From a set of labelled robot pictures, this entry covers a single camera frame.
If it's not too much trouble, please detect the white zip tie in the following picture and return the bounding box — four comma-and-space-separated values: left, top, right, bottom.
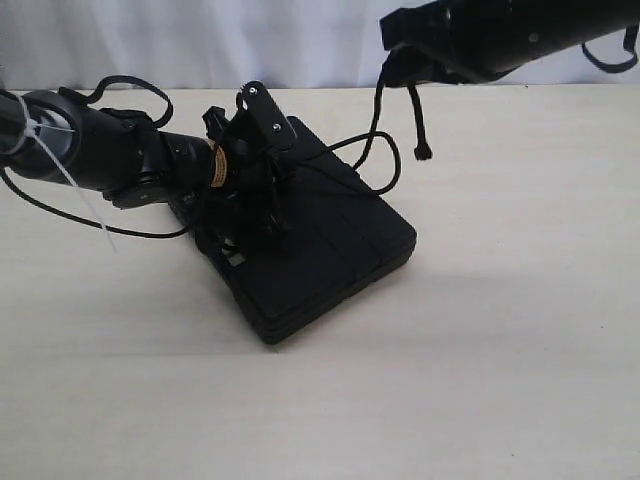
1, 93, 117, 252

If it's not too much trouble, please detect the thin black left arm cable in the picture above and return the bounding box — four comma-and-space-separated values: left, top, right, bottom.
0, 74, 281, 241

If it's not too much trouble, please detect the white backdrop curtain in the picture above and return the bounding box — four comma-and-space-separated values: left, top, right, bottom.
0, 0, 640, 92

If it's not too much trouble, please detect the silver-black wrist depth camera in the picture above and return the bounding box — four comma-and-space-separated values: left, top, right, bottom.
239, 81, 297, 151

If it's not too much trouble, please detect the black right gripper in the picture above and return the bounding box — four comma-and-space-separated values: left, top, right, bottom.
379, 1, 500, 88

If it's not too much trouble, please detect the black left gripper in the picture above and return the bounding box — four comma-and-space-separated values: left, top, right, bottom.
194, 107, 295, 255

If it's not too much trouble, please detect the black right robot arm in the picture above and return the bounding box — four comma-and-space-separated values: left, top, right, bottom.
380, 0, 639, 88

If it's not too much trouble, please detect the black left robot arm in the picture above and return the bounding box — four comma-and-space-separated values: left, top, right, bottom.
1, 82, 297, 249

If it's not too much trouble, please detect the black cord with frayed end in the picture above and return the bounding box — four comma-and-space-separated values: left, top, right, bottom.
279, 44, 435, 196

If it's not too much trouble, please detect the black plastic carrying case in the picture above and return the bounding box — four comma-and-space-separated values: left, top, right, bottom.
167, 115, 419, 346

